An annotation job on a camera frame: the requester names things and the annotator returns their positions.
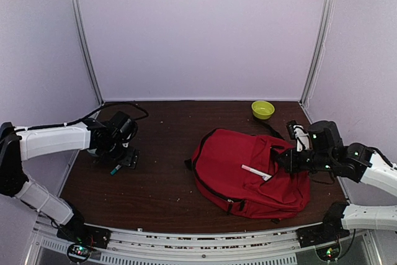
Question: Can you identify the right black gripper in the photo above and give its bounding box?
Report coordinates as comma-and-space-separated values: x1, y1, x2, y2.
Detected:
275, 148, 335, 174

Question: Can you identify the front aluminium rail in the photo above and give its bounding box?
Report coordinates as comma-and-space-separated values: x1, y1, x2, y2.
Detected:
30, 212, 367, 265

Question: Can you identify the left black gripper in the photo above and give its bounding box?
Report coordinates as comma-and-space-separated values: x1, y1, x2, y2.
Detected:
100, 139, 140, 169

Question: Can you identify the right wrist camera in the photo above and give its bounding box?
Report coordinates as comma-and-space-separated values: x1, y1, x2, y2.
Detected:
286, 120, 310, 152

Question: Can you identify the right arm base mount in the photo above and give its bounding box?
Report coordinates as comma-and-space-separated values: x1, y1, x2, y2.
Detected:
297, 223, 342, 263

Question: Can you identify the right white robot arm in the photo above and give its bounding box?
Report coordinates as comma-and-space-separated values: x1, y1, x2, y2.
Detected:
276, 120, 396, 241

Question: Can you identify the right aluminium frame post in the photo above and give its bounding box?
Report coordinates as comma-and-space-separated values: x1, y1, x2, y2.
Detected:
300, 0, 334, 109

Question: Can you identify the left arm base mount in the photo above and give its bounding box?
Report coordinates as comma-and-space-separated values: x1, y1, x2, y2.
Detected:
56, 225, 111, 263

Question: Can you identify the aluminium frame post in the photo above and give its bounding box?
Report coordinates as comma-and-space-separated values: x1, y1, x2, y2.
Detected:
71, 0, 104, 105
300, 0, 334, 109

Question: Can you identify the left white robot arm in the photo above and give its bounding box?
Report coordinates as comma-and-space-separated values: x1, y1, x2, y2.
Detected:
1, 112, 138, 243

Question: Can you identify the lime green bowl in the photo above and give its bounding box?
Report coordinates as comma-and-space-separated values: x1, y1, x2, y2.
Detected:
251, 101, 275, 120

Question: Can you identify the red backpack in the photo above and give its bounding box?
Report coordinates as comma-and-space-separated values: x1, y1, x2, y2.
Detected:
185, 128, 310, 220

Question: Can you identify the teal capped white marker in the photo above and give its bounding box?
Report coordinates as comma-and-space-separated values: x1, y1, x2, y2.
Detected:
110, 164, 123, 176

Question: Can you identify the pink capped white marker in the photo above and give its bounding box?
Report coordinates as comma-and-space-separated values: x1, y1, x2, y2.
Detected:
241, 164, 272, 181

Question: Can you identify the left aluminium frame post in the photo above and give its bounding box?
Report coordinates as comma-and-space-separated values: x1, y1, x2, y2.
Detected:
71, 0, 104, 105

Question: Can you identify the pale blue ceramic bowl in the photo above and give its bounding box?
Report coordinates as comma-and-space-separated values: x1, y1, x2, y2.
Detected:
86, 149, 97, 156

